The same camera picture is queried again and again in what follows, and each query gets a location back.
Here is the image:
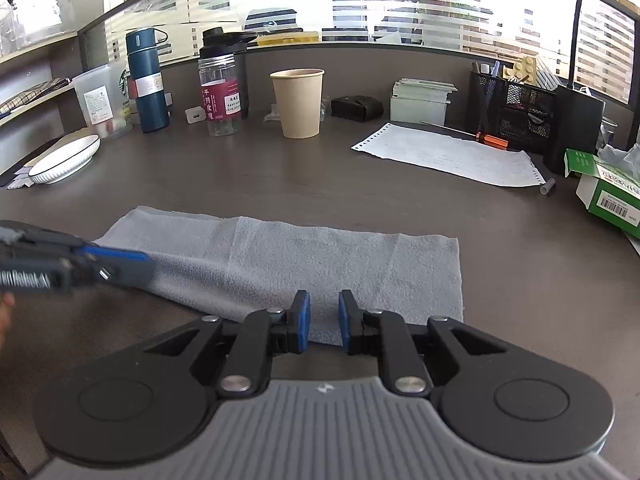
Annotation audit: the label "white perforated paper sheet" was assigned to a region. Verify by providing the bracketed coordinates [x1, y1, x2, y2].
[351, 122, 546, 188]

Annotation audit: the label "dark blue thermos bottle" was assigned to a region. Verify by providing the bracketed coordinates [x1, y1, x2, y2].
[125, 27, 172, 134]

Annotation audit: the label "white crumpled tissue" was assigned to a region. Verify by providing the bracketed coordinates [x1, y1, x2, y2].
[597, 141, 640, 181]

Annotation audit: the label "yellow toy brick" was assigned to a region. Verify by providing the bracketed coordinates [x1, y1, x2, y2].
[502, 55, 543, 83]

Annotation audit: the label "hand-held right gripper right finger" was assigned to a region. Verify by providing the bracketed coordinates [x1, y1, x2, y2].
[338, 289, 508, 397]

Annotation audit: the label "translucent plastic cup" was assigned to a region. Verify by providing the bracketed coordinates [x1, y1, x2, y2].
[71, 64, 135, 140]

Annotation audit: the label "pale green box stack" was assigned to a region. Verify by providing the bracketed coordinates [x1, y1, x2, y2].
[389, 77, 458, 125]

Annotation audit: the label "person's left hand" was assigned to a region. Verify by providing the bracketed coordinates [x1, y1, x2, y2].
[0, 292, 16, 356]

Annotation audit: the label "orange handle screwdriver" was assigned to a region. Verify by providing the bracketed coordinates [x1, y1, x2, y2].
[419, 120, 510, 148]

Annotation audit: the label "white bowl black rim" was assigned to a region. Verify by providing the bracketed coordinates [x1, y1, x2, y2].
[27, 134, 102, 185]

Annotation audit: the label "black upright box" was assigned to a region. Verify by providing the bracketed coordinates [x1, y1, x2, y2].
[543, 84, 606, 176]

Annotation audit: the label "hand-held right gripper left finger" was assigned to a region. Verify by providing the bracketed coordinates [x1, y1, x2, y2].
[140, 289, 311, 396]

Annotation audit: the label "black pouch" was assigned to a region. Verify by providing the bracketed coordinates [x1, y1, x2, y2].
[331, 95, 384, 123]

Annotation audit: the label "small white paper slips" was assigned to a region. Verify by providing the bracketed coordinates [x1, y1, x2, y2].
[5, 167, 37, 190]

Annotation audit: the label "wooden shelf unit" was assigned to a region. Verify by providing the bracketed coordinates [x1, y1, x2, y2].
[0, 30, 83, 181]

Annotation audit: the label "green white tissue box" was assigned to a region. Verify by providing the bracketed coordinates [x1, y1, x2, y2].
[565, 147, 640, 238]

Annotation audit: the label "clear plastic jar red label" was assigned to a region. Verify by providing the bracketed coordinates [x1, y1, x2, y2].
[198, 56, 244, 137]

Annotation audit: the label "black mesh desk organizer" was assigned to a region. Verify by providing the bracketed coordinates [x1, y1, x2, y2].
[467, 62, 558, 153]

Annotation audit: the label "tan paper cup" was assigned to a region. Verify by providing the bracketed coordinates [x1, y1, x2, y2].
[270, 68, 326, 139]

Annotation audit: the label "grey towel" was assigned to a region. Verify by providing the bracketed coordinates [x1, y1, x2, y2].
[92, 205, 465, 347]

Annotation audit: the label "dark grey desk partition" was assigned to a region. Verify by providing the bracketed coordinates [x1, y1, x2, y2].
[77, 0, 640, 126]

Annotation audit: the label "checkered cloth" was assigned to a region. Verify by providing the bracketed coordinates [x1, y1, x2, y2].
[0, 77, 71, 116]

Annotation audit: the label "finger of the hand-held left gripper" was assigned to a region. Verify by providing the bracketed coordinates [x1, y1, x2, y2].
[92, 260, 157, 288]
[75, 242, 155, 267]

